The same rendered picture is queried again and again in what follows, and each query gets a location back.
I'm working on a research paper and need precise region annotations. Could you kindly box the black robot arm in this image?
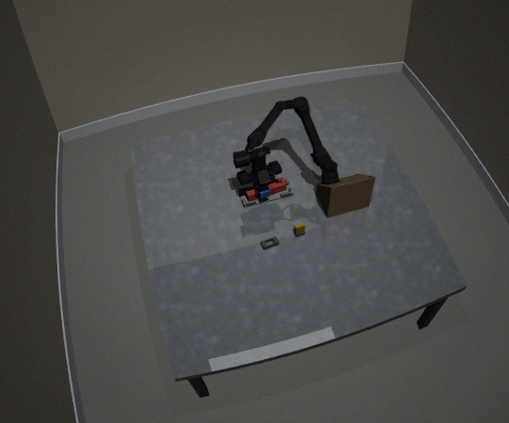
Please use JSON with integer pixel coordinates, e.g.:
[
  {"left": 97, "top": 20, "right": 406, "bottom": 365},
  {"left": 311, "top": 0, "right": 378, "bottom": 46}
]
[{"left": 233, "top": 97, "right": 339, "bottom": 186}]

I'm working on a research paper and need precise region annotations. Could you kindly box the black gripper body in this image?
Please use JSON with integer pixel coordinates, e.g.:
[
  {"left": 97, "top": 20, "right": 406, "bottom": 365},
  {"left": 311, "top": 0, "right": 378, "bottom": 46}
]
[{"left": 236, "top": 161, "right": 282, "bottom": 185}]

